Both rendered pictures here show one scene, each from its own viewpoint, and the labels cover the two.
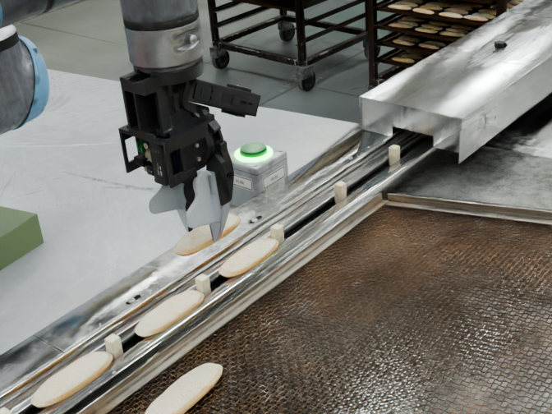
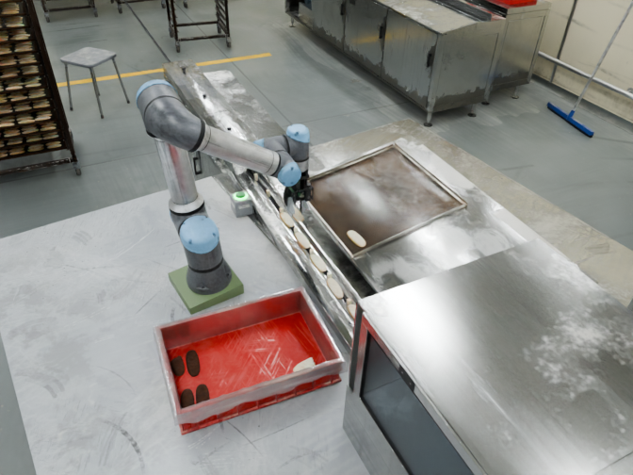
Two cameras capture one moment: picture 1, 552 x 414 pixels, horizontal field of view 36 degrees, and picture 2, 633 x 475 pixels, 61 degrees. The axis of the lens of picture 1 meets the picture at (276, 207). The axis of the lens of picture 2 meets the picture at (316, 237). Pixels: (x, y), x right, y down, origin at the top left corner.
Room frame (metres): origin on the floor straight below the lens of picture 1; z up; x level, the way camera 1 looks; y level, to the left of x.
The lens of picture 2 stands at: (0.20, 1.57, 2.12)
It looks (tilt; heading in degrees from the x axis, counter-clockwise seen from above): 39 degrees down; 291
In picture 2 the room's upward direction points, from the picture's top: 2 degrees clockwise
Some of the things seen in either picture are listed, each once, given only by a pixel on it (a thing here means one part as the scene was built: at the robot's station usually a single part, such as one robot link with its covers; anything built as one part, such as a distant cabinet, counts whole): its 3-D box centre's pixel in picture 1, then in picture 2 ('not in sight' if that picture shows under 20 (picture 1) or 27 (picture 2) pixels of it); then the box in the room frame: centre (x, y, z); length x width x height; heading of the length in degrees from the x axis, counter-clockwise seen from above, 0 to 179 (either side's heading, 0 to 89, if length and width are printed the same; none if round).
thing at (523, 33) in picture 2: not in sight; (491, 44); (0.55, -3.72, 0.44); 0.70 x 0.55 x 0.87; 138
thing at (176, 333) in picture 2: not in sight; (248, 353); (0.73, 0.70, 0.88); 0.49 x 0.34 x 0.10; 45
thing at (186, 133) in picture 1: (171, 118); (299, 183); (0.83, 0.10, 1.08); 0.09 x 0.08 x 0.12; 138
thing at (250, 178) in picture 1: (258, 187); (242, 206); (1.12, 0.02, 0.84); 0.08 x 0.08 x 0.11; 48
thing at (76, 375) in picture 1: (72, 376); (317, 261); (0.70, 0.23, 0.86); 0.10 x 0.04 x 0.01; 138
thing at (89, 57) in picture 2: not in sight; (94, 81); (3.59, -1.83, 0.23); 0.36 x 0.36 x 0.46; 88
